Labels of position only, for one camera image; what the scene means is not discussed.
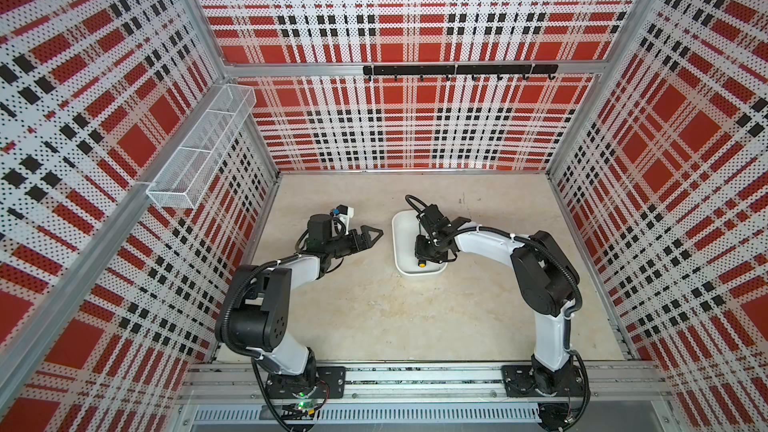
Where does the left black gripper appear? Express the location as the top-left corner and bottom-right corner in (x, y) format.
(325, 225), (382, 258)

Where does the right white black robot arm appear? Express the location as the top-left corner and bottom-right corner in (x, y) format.
(414, 212), (583, 396)

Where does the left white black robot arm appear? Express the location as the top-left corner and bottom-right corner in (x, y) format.
(215, 219), (384, 398)

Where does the white plastic bin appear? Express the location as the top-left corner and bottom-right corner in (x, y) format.
(391, 211), (447, 278)

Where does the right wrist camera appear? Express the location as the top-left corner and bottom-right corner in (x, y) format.
(417, 204), (450, 234)

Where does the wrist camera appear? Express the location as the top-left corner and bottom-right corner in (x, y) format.
(417, 204), (450, 234)
(331, 205), (354, 231)

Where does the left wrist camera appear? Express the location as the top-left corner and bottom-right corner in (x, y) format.
(331, 205), (354, 231)

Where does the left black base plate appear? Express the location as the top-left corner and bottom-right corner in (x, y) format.
(266, 366), (347, 400)

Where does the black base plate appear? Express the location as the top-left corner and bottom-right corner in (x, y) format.
(501, 363), (585, 399)
(266, 366), (347, 400)

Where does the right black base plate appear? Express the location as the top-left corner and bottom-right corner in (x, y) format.
(501, 363), (585, 399)

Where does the white wire mesh basket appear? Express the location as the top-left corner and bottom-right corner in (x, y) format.
(147, 84), (255, 209)

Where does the black hook rail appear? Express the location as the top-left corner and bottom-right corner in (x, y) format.
(362, 63), (560, 78)

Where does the aluminium mounting rail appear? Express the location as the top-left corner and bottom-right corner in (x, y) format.
(179, 361), (672, 405)

